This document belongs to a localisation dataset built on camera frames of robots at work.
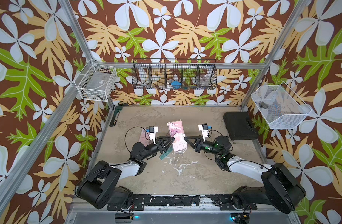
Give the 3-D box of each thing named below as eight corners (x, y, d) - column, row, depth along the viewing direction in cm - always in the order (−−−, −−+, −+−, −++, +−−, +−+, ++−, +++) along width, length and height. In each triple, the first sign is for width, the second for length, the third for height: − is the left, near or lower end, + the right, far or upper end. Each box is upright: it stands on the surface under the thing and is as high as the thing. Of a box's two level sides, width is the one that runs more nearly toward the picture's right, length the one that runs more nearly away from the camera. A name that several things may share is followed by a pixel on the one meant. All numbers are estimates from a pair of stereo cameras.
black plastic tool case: (229, 140, 101) (232, 136, 96) (222, 117, 115) (224, 112, 110) (254, 140, 101) (259, 136, 96) (244, 117, 115) (248, 112, 110)
